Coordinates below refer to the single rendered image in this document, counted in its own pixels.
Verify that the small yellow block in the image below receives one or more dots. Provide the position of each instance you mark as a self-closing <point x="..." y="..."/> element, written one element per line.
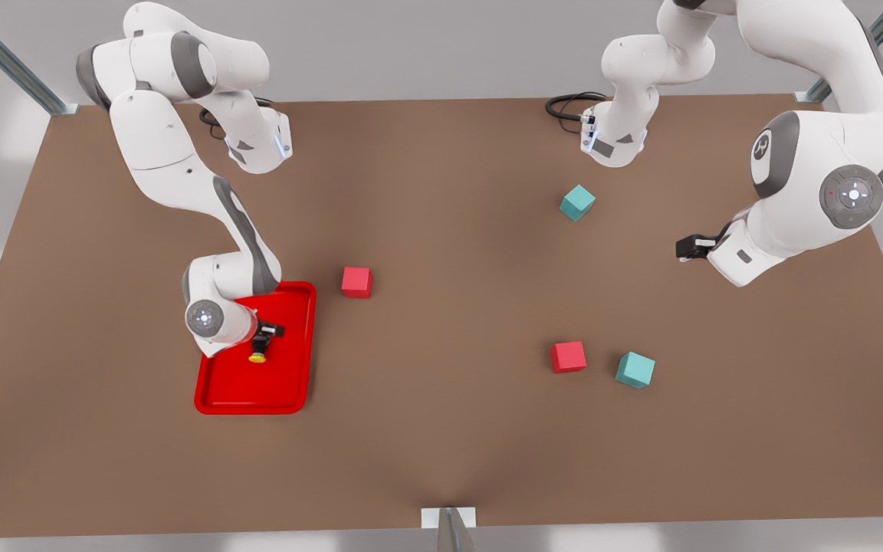
<point x="257" y="357"/>

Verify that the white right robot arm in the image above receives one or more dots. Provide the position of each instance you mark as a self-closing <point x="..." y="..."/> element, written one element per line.
<point x="173" y="176"/>

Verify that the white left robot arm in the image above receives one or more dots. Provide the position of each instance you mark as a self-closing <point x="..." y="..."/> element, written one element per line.
<point x="809" y="169"/>

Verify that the red plastic tray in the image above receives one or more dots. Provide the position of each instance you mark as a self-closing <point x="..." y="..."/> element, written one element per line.
<point x="288" y="368"/>

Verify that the red cube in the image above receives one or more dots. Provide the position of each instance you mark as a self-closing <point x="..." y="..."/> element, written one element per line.
<point x="356" y="282"/>
<point x="568" y="357"/>

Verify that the teal cube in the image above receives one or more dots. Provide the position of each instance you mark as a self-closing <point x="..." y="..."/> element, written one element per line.
<point x="635" y="370"/>
<point x="577" y="203"/>

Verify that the silver frame post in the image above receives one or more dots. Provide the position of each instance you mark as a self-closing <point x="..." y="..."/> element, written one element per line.
<point x="4" y="57"/>
<point x="863" y="50"/>
<point x="449" y="525"/>

